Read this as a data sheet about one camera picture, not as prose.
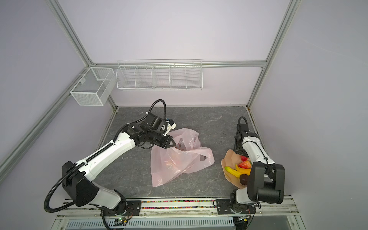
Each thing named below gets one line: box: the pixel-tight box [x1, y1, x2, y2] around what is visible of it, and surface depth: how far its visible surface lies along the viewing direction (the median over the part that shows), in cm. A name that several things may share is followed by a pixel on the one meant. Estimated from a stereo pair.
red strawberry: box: [238, 161, 252, 170], surface depth 86 cm
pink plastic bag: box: [150, 128, 215, 188], surface depth 81 cm
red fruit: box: [165, 162, 173, 169], surface depth 80 cm
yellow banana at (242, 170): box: [235, 164, 252, 176], surface depth 85 cm
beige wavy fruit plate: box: [221, 149, 248, 189], surface depth 88 cm
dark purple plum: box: [239, 173, 249, 186], surface depth 79 cm
